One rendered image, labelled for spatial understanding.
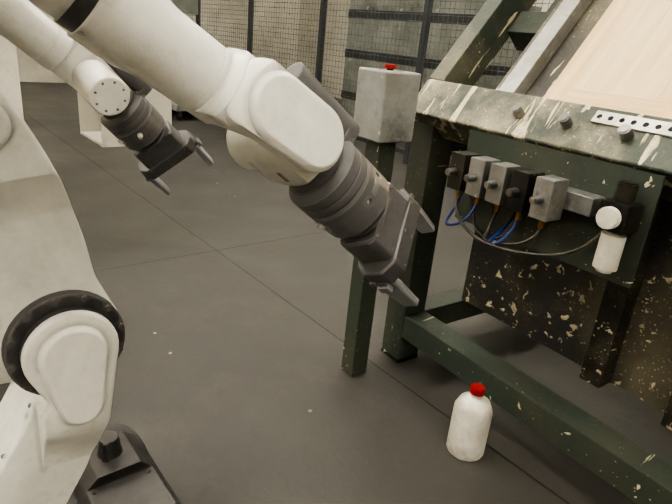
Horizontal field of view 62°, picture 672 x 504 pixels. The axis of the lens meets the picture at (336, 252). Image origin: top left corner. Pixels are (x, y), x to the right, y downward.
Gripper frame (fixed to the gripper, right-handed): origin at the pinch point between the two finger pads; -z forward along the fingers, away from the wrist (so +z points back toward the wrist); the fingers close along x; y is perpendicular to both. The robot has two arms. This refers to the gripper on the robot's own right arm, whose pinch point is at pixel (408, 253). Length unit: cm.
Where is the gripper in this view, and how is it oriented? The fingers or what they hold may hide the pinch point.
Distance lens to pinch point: 70.1
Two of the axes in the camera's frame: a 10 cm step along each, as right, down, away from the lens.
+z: -6.1, -5.0, -6.1
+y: -7.5, 1.0, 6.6
